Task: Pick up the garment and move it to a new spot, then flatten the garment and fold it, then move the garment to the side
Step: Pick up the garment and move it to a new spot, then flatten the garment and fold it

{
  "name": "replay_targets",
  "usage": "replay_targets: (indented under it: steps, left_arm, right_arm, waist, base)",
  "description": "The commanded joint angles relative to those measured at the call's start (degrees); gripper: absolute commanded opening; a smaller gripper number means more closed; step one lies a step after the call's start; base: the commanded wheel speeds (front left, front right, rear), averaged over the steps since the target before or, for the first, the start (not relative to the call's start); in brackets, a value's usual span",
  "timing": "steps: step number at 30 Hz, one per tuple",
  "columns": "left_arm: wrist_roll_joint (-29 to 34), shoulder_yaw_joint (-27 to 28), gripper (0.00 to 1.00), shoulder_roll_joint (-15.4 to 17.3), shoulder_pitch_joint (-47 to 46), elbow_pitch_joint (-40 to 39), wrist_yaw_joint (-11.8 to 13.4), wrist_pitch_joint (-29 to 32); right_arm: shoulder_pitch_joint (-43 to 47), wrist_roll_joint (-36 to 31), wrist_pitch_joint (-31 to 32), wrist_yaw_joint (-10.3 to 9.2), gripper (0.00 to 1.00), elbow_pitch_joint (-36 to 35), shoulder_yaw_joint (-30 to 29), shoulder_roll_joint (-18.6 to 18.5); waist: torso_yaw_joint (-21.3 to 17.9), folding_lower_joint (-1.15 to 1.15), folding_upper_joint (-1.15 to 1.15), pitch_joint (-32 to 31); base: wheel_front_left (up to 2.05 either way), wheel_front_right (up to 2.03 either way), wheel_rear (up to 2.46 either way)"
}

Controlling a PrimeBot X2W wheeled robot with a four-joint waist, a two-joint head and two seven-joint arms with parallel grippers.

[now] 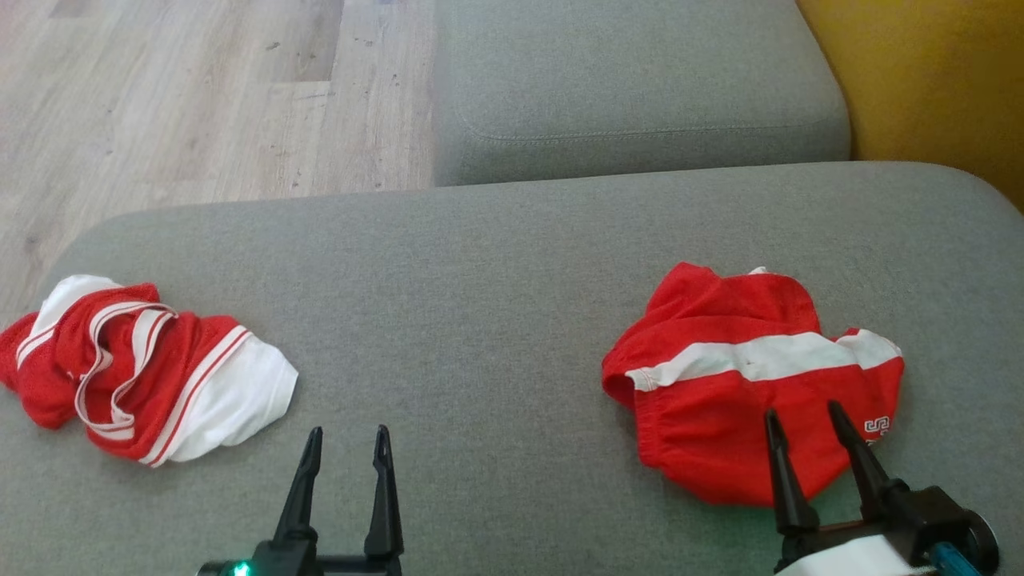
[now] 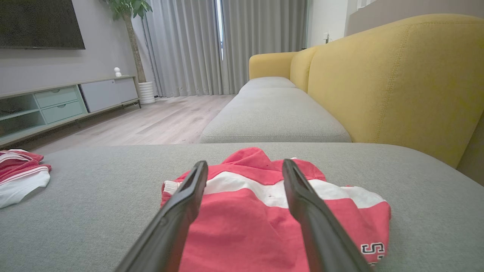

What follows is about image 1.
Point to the red shorts with white band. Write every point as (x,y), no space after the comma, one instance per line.
(744,400)

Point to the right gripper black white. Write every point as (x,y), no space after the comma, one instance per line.
(920,516)

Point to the red jersey with white sleeves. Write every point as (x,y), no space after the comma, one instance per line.
(144,376)

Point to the yellow upholstered furniture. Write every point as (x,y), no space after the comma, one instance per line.
(936,80)

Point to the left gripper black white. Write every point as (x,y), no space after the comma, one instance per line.
(288,560)

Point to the small grey sofa cushion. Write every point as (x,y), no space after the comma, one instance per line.
(632,80)

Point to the large grey sofa seat cushion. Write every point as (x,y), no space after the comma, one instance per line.
(480,320)

